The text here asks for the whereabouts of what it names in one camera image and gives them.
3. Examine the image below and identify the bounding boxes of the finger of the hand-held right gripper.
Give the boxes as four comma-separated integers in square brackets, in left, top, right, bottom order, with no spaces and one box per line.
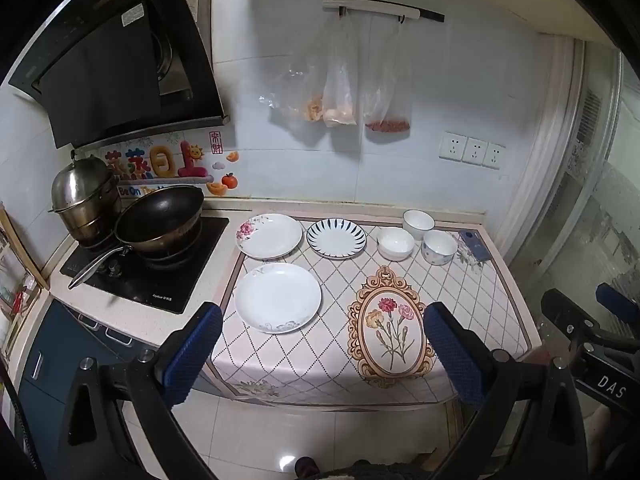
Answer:
[540,288,599,361]
[595,282,640,323]

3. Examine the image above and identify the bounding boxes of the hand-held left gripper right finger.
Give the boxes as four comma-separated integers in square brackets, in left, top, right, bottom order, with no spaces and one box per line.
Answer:
[422,301,588,480]

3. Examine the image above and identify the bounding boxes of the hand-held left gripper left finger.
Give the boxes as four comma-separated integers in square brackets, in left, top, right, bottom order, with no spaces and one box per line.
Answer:
[57,301,224,480]

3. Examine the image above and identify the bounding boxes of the white bowl thin rim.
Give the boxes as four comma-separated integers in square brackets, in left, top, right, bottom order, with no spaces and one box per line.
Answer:
[403,209,435,241]

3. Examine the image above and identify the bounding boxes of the black gas stove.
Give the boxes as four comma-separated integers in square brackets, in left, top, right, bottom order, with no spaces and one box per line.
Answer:
[60,215,230,316]

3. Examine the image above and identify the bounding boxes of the large white plate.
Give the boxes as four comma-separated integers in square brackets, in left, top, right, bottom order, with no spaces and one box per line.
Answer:
[234,262,322,334]

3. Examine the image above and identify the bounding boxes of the white bowl blue pattern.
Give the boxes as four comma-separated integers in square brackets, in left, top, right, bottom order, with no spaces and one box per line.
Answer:
[421,230,458,267]

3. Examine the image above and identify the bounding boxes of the blue smartphone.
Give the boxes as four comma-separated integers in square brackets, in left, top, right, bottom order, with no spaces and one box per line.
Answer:
[459,230,492,262]

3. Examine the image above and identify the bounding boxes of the window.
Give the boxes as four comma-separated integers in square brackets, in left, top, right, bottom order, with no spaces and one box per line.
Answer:
[540,40,640,301]

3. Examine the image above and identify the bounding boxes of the wide white bowl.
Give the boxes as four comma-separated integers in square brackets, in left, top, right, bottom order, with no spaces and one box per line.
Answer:
[376,227,415,262]

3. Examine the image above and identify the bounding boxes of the diamond pattern table mat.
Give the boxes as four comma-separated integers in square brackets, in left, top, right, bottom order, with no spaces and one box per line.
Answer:
[210,217,531,406]

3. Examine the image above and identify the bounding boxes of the blue cabinet drawer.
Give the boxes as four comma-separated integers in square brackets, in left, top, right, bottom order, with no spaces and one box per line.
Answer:
[17,300,156,461]

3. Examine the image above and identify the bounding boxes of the white plate pink flower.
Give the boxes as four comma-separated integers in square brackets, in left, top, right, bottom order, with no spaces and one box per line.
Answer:
[236,213,304,261]

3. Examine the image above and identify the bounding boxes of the black wok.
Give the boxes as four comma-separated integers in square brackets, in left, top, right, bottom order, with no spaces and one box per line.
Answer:
[68,185,206,290]

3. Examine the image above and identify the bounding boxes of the white plate dark stripes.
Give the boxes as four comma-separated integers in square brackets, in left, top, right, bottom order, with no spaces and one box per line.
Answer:
[306,218,368,261]

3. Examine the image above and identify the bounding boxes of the steel steamer pot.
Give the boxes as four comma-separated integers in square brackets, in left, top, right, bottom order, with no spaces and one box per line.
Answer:
[48,150,123,248]

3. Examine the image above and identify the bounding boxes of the clear plastic bag red contents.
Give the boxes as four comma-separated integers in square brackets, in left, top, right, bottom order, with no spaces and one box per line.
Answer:
[362,22,412,136]

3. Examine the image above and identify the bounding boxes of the black range hood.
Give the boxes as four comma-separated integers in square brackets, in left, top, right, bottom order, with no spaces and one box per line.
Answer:
[7,0,231,150]

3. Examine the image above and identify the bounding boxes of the white wall socket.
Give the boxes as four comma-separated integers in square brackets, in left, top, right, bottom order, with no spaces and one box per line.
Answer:
[482,142,507,171]
[461,136,488,166]
[439,131,468,162]

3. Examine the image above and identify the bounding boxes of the colourful wall sticker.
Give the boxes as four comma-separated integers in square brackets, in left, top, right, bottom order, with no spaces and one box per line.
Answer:
[102,130,241,198]

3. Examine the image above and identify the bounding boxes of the wooden picture frame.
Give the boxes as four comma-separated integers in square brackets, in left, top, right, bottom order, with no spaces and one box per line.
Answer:
[0,202,51,361]

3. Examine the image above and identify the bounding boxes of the wall hook rail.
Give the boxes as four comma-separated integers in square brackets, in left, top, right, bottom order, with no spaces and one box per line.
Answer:
[322,0,446,25]

